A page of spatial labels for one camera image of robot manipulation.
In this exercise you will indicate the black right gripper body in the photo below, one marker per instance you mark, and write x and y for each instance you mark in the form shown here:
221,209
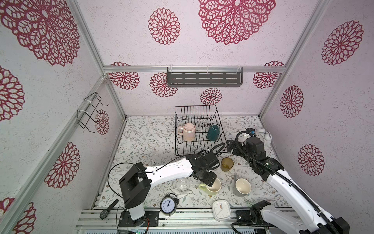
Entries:
237,150

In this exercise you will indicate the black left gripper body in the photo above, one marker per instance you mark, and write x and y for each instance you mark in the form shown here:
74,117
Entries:
204,170

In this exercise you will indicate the light green mug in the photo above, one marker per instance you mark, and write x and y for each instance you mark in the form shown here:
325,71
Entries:
211,190

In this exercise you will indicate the dark green mug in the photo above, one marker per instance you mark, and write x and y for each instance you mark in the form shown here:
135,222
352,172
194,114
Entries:
213,132

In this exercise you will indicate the pink iridescent mug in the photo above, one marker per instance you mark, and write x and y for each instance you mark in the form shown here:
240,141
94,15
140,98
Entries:
187,131

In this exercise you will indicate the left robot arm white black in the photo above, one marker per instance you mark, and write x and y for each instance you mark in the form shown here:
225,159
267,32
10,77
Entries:
137,182

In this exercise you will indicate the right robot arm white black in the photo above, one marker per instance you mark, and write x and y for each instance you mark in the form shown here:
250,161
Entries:
312,219

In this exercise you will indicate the amber glass cup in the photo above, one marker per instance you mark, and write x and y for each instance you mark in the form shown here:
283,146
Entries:
227,164

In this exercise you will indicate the clear drinking glass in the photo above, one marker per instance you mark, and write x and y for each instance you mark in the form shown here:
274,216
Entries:
183,185

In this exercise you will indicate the white twin bell alarm clock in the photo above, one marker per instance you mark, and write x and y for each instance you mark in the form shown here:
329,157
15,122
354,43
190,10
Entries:
266,136

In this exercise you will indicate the white square clock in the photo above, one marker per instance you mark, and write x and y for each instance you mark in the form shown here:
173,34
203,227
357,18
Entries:
221,210

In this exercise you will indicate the grey cream mug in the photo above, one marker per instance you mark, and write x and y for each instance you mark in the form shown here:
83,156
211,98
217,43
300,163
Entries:
242,187

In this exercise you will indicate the black alarm clock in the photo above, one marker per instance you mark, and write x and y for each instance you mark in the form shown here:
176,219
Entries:
169,203

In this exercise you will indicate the black wire dish rack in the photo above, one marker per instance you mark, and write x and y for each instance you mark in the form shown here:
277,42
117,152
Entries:
202,117

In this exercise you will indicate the grey wall shelf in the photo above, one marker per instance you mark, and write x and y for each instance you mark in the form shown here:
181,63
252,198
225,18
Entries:
204,79

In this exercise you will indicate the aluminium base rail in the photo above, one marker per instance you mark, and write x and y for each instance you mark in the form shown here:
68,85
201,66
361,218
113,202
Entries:
183,221

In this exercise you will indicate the black wire wall holder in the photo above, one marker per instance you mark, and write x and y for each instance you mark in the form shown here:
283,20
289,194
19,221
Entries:
86,115

